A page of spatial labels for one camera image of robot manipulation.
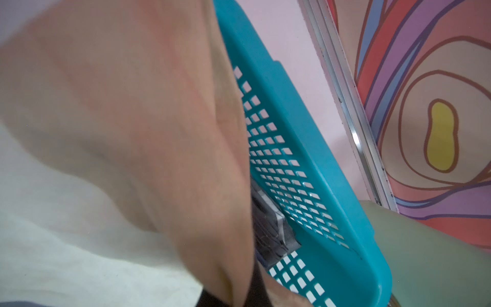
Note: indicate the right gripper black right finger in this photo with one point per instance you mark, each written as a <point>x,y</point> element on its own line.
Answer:
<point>257,293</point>

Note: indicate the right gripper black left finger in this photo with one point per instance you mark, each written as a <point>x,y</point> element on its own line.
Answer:
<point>206,299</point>

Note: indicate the dark grey checked cloth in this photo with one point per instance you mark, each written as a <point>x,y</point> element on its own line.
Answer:
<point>274,237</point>

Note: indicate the teal plastic basket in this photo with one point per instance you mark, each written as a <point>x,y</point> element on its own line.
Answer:
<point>338,262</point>

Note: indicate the beige grey cloth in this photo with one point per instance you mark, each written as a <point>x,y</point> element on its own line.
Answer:
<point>124,158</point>

